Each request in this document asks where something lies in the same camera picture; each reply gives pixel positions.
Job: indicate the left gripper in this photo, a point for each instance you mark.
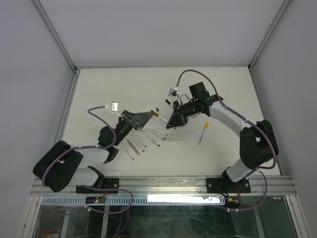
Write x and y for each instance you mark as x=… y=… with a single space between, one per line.
x=138 y=120

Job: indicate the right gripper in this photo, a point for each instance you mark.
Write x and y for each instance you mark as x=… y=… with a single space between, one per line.
x=176 y=119

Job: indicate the green cap rainbow marker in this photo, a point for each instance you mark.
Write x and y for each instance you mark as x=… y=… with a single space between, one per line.
x=151 y=139

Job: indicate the translucent grey highlighter pen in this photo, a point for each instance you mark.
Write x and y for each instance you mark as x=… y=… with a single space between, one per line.
x=134 y=148

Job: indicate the pink cap acrylic marker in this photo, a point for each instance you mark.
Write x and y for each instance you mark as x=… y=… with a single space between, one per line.
x=138 y=143

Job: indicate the magenta cap acrylic marker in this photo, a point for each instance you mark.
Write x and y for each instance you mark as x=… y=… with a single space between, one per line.
x=128 y=152

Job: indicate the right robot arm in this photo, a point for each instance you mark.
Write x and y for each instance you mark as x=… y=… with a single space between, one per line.
x=257 y=140

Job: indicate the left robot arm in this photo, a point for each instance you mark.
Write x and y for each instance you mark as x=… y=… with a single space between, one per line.
x=65 y=165

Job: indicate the yellow cap long marker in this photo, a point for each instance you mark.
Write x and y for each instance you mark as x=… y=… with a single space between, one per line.
x=203 y=132

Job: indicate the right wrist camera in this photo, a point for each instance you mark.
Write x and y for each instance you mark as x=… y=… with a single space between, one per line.
x=174 y=92

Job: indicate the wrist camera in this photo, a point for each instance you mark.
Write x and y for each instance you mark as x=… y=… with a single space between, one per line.
x=174 y=92
x=113 y=108

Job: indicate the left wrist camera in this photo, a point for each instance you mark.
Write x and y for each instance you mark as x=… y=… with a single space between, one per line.
x=113 y=108

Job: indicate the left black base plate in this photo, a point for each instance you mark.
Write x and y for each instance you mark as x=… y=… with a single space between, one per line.
x=104 y=186

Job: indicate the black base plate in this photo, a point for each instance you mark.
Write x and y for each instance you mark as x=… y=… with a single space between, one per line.
x=104 y=186
x=222 y=186

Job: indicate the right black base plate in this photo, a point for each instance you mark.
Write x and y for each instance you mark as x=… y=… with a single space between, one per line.
x=222 y=186

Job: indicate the left aluminium frame post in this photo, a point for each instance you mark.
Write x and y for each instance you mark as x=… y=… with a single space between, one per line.
x=53 y=33

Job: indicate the aluminium frame post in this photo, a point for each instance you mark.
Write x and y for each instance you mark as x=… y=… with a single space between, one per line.
x=53 y=33
x=269 y=32

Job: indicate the aluminium mounting rail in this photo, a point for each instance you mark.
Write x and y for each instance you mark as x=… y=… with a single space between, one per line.
x=194 y=185

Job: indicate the grey slotted cable duct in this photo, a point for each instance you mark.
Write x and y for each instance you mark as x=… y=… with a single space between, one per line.
x=159 y=199

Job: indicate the right aluminium frame post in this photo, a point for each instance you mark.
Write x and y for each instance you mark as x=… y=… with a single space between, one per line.
x=269 y=32

